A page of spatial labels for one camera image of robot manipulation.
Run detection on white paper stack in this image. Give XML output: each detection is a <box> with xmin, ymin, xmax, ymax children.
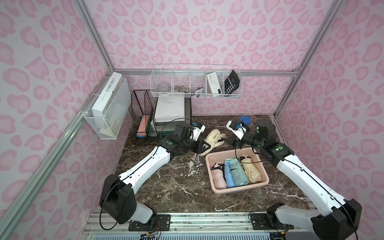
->
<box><xmin>154</xmin><ymin>97</ymin><xmax>185</xmax><ymax>123</ymax></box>

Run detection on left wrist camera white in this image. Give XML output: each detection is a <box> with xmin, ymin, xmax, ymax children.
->
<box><xmin>191</xmin><ymin>123</ymin><xmax>206</xmax><ymax>142</ymax></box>

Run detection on cream umbrella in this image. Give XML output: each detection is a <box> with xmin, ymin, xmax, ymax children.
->
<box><xmin>199</xmin><ymin>129</ymin><xmax>227</xmax><ymax>157</ymax></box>
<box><xmin>240</xmin><ymin>154</ymin><xmax>262</xmax><ymax>184</ymax></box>

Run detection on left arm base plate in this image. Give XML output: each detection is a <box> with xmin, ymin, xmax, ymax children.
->
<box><xmin>129</xmin><ymin>214</ymin><xmax>171</xmax><ymax>232</ymax></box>

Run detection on pink plastic storage box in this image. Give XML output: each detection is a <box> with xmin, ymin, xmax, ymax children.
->
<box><xmin>206</xmin><ymin>148</ymin><xmax>270</xmax><ymax>195</ymax></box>

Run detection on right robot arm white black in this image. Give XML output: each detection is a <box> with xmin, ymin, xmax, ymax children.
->
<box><xmin>226</xmin><ymin>120</ymin><xmax>362</xmax><ymax>240</ymax></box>

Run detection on pink umbrella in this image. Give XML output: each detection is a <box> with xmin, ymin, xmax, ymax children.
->
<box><xmin>211</xmin><ymin>163</ymin><xmax>227</xmax><ymax>190</ymax></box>

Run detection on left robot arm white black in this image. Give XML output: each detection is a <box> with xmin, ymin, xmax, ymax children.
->
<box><xmin>99</xmin><ymin>122</ymin><xmax>211</xmax><ymax>226</ymax></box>

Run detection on green document tray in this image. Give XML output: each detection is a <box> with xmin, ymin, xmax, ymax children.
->
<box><xmin>150</xmin><ymin>121</ymin><xmax>179</xmax><ymax>138</ymax></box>

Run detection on black calculator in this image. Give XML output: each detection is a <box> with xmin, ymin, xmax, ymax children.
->
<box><xmin>224</xmin><ymin>70</ymin><xmax>240</xmax><ymax>97</ymax></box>

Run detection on long white box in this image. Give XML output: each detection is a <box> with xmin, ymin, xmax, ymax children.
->
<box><xmin>91</xmin><ymin>72</ymin><xmax>123</xmax><ymax>118</ymax></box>

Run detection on mint green umbrella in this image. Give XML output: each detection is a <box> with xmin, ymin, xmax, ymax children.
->
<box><xmin>227</xmin><ymin>159</ymin><xmax>249</xmax><ymax>187</ymax></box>

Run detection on small white box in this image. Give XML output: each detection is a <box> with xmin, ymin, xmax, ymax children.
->
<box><xmin>207</xmin><ymin>72</ymin><xmax>222</xmax><ymax>97</ymax></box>

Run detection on white wire side basket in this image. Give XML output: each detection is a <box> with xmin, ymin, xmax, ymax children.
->
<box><xmin>84</xmin><ymin>78</ymin><xmax>131</xmax><ymax>140</ymax></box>

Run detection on aluminium front rail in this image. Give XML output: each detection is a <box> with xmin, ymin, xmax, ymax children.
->
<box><xmin>81</xmin><ymin>212</ymin><xmax>318</xmax><ymax>240</ymax></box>

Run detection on blue umbrella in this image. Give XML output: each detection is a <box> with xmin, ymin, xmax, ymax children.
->
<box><xmin>224</xmin><ymin>160</ymin><xmax>236</xmax><ymax>189</ymax></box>

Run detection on white wire wall basket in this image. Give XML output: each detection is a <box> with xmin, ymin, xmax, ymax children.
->
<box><xmin>150</xmin><ymin>64</ymin><xmax>243</xmax><ymax>99</ymax></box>

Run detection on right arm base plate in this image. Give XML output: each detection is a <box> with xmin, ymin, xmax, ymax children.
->
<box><xmin>248</xmin><ymin>212</ymin><xmax>295</xmax><ymax>231</ymax></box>

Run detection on black wire file rack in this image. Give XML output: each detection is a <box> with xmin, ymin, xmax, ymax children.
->
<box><xmin>131</xmin><ymin>90</ymin><xmax>192</xmax><ymax>145</ymax></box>

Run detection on blue lid pencil jar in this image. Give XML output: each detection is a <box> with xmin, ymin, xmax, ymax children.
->
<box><xmin>240</xmin><ymin>116</ymin><xmax>252</xmax><ymax>126</ymax></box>

